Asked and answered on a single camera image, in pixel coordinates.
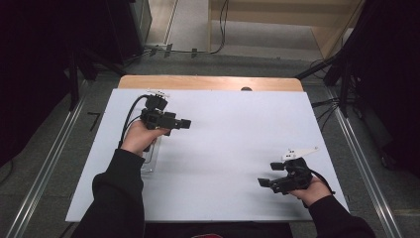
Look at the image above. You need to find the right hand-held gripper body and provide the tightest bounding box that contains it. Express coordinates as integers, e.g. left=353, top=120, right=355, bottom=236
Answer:
left=269, top=146, right=320, bottom=196

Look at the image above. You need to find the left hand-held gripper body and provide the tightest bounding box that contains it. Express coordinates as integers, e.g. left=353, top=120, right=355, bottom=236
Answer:
left=140, top=88, right=177, bottom=137

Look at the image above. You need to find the person's right hand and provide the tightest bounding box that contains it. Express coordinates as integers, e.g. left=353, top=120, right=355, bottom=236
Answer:
left=289, top=175, right=332, bottom=208

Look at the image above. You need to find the person's left hand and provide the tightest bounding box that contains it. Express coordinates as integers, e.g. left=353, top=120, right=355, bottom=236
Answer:
left=120, top=118, right=170, bottom=158

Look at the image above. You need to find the wooden table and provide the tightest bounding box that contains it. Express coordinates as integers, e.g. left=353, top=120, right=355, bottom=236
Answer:
left=117, top=74, right=304, bottom=93

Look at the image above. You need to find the clear plastic tray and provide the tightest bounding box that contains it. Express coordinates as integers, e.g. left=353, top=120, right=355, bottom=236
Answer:
left=141, top=136, right=163, bottom=176

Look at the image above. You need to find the white board mat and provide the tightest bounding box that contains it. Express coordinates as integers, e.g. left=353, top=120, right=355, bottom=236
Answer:
left=64, top=87, right=350, bottom=223

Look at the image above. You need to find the black metal stand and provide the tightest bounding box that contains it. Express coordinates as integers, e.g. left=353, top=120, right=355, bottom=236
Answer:
left=67, top=46, right=128, bottom=112
left=294, top=46, right=353, bottom=118

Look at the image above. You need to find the grey cabinet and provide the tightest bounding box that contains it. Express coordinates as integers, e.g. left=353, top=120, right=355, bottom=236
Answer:
left=128, top=0, right=154, bottom=49

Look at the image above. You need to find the black curtain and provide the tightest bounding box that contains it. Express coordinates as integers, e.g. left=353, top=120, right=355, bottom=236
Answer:
left=0, top=0, right=135, bottom=168
left=343, top=0, right=420, bottom=181

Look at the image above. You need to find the light wooden shelf unit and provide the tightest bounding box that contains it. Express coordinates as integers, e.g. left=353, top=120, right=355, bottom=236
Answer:
left=207, top=0, right=366, bottom=60

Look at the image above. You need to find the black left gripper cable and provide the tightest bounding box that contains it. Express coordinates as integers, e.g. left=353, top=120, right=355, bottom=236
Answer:
left=118, top=93, right=152, bottom=150

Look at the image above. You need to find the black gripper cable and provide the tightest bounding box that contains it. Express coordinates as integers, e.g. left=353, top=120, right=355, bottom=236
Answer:
left=118, top=93, right=152, bottom=150
left=309, top=169, right=337, bottom=196

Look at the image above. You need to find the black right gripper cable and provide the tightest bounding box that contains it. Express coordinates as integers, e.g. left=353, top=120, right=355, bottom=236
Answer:
left=309, top=169, right=337, bottom=196

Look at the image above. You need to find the metal floor rail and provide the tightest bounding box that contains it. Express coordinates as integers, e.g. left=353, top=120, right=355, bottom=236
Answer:
left=324, top=88, right=404, bottom=238
left=5, top=95, right=87, bottom=238

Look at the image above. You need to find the bundle of black floor cables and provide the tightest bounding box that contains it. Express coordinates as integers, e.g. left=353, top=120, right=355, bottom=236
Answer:
left=311, top=97, right=342, bottom=132

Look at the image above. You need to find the black hanging cable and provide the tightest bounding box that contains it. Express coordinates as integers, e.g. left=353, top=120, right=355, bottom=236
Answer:
left=209, top=0, right=231, bottom=56

